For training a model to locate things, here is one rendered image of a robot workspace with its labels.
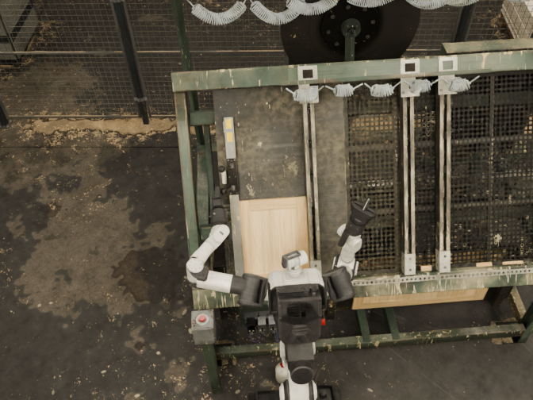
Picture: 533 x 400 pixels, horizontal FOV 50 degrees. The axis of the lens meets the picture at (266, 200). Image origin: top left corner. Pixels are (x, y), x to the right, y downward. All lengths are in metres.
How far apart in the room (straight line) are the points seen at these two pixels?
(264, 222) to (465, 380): 1.80
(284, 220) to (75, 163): 2.76
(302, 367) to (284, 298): 0.38
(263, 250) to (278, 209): 0.25
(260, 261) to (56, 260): 2.05
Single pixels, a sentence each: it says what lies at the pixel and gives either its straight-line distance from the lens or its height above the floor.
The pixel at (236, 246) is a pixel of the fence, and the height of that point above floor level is 1.09.
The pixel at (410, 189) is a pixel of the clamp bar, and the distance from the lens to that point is 3.24.
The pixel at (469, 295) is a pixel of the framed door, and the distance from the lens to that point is 4.12.
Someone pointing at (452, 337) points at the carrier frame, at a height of 0.16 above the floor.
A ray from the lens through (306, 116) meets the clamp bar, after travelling 3.06.
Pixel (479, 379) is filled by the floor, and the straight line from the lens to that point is 4.20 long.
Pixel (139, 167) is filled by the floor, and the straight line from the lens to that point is 5.28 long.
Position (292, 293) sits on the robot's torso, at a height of 1.40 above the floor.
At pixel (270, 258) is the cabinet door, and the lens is 3.25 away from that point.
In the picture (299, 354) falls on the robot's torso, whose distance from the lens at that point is 2.87.
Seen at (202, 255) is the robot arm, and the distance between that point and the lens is 2.83.
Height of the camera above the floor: 3.65
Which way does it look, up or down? 49 degrees down
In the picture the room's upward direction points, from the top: 2 degrees counter-clockwise
